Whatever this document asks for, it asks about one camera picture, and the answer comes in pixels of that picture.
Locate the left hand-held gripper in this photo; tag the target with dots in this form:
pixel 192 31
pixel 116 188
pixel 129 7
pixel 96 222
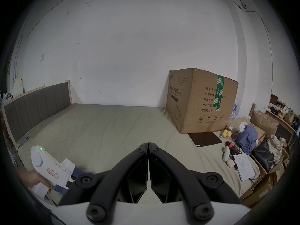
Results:
pixel 44 166

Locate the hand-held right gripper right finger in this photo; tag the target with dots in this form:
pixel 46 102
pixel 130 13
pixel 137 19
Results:
pixel 187 184

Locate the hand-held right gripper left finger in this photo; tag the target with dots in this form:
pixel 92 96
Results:
pixel 110 184

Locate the person's left hand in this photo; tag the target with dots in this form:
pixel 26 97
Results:
pixel 35 178

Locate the small grey remote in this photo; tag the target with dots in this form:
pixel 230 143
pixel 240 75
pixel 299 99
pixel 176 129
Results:
pixel 24 141

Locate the pink round object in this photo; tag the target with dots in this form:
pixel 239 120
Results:
pixel 230 163

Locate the dark brown flat mat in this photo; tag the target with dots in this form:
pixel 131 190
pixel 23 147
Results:
pixel 205 139

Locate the white oblong device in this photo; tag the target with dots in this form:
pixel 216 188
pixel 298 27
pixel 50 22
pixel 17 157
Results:
pixel 226 154

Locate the bed with beige sheet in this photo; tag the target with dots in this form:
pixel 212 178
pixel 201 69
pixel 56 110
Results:
pixel 105 130

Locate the white paper sheet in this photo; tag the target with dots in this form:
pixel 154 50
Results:
pixel 242 166

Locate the red small object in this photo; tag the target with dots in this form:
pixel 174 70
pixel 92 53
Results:
pixel 230 145

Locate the grey padded headboard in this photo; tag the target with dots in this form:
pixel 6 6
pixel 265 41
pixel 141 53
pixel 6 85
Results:
pixel 35 106

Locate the yellow fruit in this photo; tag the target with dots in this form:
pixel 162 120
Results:
pixel 225 131
pixel 229 134

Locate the blue bundled cloth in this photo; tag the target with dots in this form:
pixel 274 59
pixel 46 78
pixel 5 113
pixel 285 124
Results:
pixel 247 138

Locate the black bag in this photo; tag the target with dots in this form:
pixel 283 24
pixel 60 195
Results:
pixel 263 155

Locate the large brown carton green tape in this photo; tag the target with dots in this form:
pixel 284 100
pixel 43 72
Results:
pixel 199 102

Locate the pack of water bottles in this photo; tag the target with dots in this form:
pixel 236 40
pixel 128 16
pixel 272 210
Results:
pixel 235 109

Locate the checked cloth bag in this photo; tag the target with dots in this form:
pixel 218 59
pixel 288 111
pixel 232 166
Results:
pixel 275 145

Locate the open brown carton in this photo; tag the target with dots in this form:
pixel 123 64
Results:
pixel 264 121

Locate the wooden shelf with items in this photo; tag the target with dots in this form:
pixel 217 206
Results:
pixel 284 116

